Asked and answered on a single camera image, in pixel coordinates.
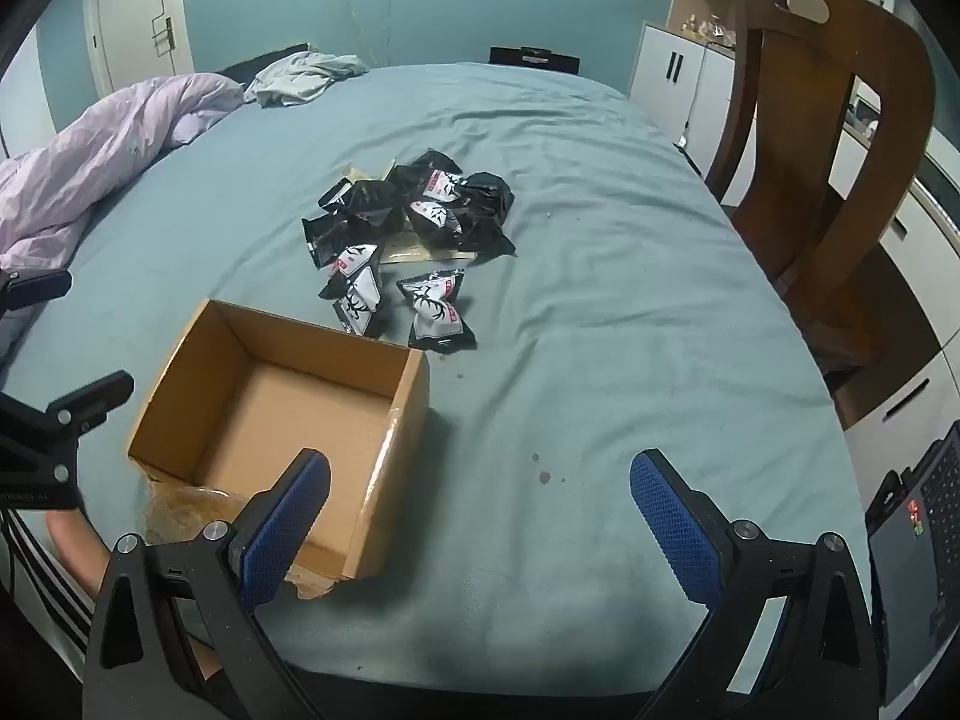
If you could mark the cluster of small bottles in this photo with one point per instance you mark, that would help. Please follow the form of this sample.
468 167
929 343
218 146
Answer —
709 28

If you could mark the brown wooden chair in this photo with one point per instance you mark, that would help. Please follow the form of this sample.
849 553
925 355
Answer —
862 127

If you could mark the beige sachet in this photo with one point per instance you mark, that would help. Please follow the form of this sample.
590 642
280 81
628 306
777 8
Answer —
361 174
420 253

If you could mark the brown cardboard box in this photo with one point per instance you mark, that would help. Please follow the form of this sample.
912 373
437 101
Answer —
300 420

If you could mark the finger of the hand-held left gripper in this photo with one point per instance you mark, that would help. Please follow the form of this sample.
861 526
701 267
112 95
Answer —
41 289
90 401

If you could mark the grey-white crumpled garment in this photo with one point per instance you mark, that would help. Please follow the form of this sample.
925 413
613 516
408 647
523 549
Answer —
300 75

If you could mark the crumpled clear packing tape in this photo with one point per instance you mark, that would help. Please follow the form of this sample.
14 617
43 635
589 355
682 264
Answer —
180 510

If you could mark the white door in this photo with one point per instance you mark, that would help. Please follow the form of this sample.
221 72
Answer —
131 7

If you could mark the pile of black snack packets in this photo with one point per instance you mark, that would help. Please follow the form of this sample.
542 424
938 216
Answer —
420 206

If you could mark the pink quilt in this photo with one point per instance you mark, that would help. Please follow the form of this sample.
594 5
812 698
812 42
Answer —
97 150

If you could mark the black rectangular case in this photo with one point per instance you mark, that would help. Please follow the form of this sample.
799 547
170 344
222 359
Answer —
534 58

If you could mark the black white-striped clothing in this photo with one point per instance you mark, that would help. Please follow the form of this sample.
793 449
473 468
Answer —
37 615

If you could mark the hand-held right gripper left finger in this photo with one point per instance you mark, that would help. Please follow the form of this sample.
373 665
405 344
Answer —
289 532

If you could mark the white drawer unit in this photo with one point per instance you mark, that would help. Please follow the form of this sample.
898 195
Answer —
900 427

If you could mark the person's left forearm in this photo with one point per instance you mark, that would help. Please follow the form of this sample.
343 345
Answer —
79 551

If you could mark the black laptop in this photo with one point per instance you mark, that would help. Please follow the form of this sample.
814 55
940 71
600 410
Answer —
922 577

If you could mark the dark cloth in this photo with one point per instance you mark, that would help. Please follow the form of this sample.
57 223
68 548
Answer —
240 67

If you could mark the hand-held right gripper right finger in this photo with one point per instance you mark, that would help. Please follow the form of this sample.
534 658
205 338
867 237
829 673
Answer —
671 532

